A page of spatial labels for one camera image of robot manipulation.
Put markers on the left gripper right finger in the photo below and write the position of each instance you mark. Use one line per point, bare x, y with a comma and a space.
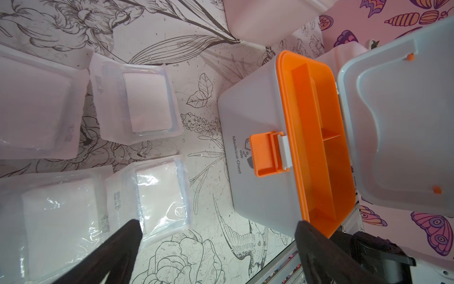
322, 260

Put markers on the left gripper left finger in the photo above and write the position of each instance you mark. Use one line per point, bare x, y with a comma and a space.
112, 262

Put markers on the blue orange first aid box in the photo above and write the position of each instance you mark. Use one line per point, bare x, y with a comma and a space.
302, 140

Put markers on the white pink medicine chest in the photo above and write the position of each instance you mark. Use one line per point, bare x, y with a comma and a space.
337, 57

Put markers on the beige pink first aid box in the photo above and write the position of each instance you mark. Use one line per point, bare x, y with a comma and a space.
266, 22

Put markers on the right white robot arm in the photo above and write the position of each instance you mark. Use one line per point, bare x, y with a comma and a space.
386, 260

